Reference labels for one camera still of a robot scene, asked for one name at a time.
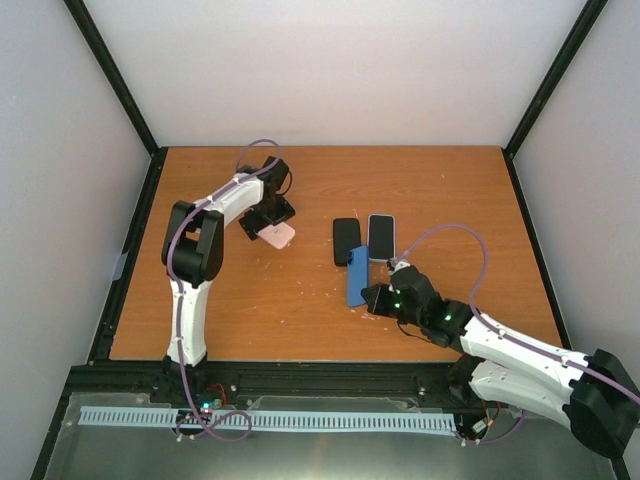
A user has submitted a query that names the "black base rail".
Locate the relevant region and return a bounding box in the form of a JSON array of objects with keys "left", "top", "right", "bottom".
[{"left": 63, "top": 361, "right": 483, "bottom": 413}]

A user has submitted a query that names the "light blue cable duct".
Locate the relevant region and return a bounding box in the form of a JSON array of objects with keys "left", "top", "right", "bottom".
[{"left": 77, "top": 406, "right": 456, "bottom": 436}]

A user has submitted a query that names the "pink phone case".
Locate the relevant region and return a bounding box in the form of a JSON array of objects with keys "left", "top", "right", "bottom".
[{"left": 257, "top": 222, "right": 296, "bottom": 250}]

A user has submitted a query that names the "right black frame post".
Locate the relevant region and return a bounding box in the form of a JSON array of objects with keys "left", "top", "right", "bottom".
[{"left": 503, "top": 0, "right": 609, "bottom": 154}]

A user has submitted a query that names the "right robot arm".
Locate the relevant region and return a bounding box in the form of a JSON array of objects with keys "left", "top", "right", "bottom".
[{"left": 360, "top": 262, "right": 639, "bottom": 459}]

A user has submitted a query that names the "black frame post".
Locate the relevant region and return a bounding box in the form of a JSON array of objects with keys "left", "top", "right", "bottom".
[
  {"left": 503, "top": 0, "right": 609, "bottom": 154},
  {"left": 62, "top": 0, "right": 162, "bottom": 151}
]

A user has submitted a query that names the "black phone case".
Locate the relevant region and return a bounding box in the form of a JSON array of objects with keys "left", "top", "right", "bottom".
[{"left": 333, "top": 218, "right": 362, "bottom": 267}]

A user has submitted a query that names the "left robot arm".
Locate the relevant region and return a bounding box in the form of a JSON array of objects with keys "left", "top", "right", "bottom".
[{"left": 161, "top": 156, "right": 295, "bottom": 403}]

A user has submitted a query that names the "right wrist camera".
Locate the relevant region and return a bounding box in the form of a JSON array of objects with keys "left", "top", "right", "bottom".
[{"left": 387, "top": 255, "right": 411, "bottom": 275}]

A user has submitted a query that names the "left black frame post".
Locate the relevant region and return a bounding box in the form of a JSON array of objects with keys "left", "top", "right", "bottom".
[{"left": 62, "top": 0, "right": 162, "bottom": 151}]

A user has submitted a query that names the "light blue phone case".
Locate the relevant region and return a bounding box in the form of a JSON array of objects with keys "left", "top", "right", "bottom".
[{"left": 366, "top": 213, "right": 397, "bottom": 265}]

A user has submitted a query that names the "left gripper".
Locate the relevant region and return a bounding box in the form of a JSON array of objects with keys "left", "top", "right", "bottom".
[{"left": 239, "top": 197, "right": 295, "bottom": 241}]

